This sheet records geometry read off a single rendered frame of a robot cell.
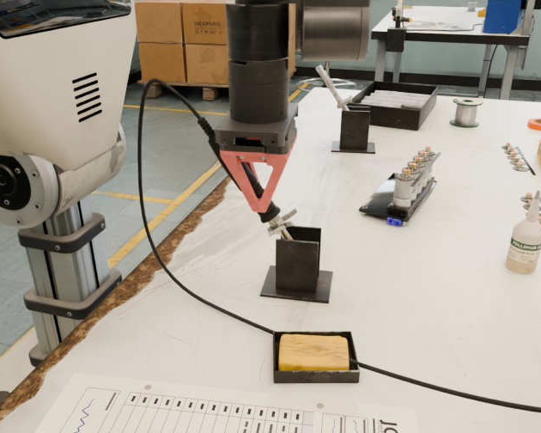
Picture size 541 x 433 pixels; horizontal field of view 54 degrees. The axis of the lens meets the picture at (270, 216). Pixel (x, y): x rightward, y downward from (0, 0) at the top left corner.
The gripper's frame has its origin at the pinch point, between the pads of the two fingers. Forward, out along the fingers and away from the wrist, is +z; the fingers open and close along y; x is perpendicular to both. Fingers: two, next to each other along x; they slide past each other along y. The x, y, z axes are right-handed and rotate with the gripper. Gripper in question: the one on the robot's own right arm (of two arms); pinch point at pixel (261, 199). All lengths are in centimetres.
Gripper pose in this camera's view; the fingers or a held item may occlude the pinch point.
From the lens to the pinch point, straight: 56.4
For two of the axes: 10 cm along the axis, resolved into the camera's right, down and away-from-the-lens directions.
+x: -9.8, -0.7, 1.6
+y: 1.8, -4.4, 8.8
